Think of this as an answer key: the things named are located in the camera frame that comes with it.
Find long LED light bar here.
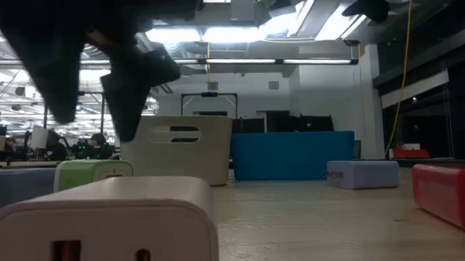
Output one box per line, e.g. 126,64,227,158
0,43,359,81

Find white sheet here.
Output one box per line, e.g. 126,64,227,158
29,125,50,151

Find yellow cable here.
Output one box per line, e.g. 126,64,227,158
378,0,420,156

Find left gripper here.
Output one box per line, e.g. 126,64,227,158
0,0,211,149

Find red box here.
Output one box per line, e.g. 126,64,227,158
390,147,431,160

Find green wall charger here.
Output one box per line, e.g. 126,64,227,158
52,157,134,193

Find lavender blue wall charger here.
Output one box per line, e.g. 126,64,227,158
322,157,401,192

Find blue plastic bin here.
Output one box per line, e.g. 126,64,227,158
229,128,357,183

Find white charger block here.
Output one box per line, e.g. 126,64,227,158
0,172,220,261

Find grey ceiling box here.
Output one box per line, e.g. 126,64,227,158
229,0,267,24

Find light blue square charger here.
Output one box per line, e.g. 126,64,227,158
0,167,59,219

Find dark cabinets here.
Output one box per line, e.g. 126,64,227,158
231,107,335,136

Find grey plastic bin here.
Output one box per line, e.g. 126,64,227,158
118,111,236,190

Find red wall charger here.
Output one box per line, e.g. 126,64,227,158
411,161,465,237

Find small black gantry frame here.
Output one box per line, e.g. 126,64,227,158
180,90,240,122

